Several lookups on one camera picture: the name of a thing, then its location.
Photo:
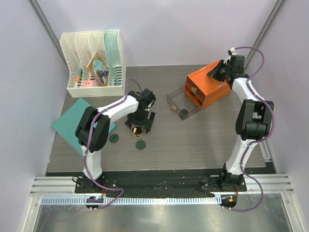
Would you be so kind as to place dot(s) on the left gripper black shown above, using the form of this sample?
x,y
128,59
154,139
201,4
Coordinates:
x,y
146,123

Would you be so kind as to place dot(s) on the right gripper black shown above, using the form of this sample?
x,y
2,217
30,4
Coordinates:
x,y
217,71

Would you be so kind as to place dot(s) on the black round cap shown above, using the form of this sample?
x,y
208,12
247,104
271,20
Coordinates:
x,y
184,112

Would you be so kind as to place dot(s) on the clear drawer gold knob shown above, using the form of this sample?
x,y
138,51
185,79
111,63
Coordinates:
x,y
179,100

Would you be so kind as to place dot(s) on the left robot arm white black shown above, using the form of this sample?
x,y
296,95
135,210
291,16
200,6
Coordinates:
x,y
93,129

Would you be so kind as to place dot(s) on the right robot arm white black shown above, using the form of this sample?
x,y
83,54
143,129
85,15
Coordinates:
x,y
253,123

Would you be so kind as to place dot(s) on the gold compact jar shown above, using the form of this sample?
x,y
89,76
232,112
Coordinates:
x,y
136,132

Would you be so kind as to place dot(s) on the dark green round lid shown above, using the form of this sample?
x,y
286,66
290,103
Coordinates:
x,y
140,144

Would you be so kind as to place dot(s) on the dark green round disc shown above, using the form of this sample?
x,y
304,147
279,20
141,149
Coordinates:
x,y
113,138

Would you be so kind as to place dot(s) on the orange drawer box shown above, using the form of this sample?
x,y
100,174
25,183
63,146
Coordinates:
x,y
214,90

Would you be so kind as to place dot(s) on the pink sticky note pad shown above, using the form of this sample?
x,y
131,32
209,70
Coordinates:
x,y
89,83

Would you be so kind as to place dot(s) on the illustrated book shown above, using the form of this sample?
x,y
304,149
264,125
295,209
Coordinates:
x,y
99,69

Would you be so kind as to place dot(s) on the teal cutting mat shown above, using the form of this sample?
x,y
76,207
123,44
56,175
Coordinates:
x,y
67,124

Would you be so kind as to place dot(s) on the orange green markers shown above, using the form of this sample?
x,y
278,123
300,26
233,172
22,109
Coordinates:
x,y
79,75

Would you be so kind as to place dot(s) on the white mesh file organizer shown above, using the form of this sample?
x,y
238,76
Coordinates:
x,y
78,49

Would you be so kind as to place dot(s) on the teal folder in organizer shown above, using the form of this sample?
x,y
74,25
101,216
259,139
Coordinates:
x,y
113,56

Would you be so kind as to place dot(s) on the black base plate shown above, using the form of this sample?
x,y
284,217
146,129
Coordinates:
x,y
158,183

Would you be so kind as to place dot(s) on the aluminium rail frame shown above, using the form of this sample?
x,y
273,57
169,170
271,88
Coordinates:
x,y
164,201

